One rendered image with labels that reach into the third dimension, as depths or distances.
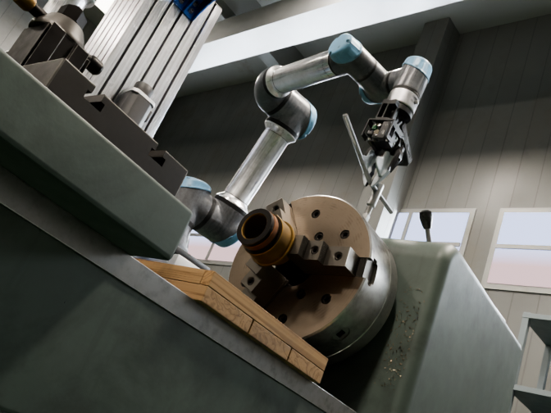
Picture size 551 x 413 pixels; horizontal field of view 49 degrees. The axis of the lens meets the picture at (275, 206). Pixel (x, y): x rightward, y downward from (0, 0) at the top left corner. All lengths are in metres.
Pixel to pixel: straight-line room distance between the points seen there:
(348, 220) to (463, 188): 4.63
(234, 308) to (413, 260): 0.55
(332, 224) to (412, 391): 0.33
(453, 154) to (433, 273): 4.86
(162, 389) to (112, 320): 0.11
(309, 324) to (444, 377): 0.32
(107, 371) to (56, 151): 0.25
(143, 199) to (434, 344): 0.75
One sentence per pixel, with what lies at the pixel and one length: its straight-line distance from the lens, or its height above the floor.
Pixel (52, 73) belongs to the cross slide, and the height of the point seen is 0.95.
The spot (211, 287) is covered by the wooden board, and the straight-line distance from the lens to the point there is 0.73.
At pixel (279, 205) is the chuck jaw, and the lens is 1.20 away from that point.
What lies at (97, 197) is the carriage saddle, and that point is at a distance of 0.56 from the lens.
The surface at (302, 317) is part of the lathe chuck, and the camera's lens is 1.09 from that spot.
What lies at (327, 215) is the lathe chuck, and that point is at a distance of 1.18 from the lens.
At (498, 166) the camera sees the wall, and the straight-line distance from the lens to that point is 5.74.
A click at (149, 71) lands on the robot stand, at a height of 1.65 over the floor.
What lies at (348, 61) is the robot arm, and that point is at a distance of 1.55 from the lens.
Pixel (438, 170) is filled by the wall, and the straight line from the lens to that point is 6.01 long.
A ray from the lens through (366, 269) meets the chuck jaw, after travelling 1.08.
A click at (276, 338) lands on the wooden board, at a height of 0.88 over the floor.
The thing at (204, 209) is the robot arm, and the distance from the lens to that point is 1.78.
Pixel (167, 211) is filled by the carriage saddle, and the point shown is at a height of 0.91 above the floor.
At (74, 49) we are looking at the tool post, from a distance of 0.88.
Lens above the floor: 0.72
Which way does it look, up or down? 23 degrees up
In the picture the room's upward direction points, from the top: 23 degrees clockwise
